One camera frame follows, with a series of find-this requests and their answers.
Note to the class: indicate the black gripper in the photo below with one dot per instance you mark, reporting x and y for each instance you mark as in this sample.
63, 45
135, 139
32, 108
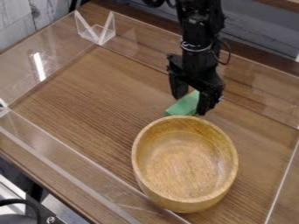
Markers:
194, 69

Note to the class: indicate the green rectangular block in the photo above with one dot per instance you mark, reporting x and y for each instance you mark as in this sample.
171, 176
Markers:
186, 106

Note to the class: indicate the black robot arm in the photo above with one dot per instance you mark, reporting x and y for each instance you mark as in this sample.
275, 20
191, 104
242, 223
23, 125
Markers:
202, 21

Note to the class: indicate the brown wooden bowl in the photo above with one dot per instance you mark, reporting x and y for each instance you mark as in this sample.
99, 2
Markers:
186, 163

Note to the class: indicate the clear acrylic corner bracket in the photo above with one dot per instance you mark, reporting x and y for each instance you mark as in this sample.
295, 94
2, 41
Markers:
99, 34

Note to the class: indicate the clear acrylic tray wall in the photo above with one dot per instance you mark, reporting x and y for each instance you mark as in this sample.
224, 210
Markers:
80, 182

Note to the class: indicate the black metal table bracket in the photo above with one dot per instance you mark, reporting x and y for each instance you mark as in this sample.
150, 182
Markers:
48, 216

